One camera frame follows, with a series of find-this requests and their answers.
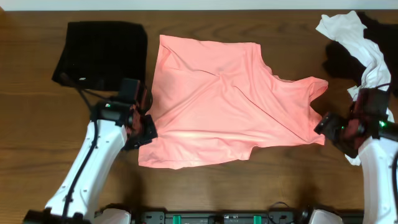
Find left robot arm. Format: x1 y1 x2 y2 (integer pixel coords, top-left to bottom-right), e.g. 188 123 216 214
23 78 157 223

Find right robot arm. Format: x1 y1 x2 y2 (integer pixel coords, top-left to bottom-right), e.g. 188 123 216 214
314 87 397 223

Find white t-shirt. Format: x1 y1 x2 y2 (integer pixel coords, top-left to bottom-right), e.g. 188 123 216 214
315 10 396 167

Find black folded fabric bag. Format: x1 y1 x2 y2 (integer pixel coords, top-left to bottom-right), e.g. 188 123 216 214
52 21 147 91

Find black t-shirt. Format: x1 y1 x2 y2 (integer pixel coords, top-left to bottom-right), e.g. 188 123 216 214
323 12 397 96

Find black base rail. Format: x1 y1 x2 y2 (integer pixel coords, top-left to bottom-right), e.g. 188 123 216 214
136 208 363 224

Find pink t-shirt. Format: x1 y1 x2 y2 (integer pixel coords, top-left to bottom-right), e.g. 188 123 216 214
138 35 328 169

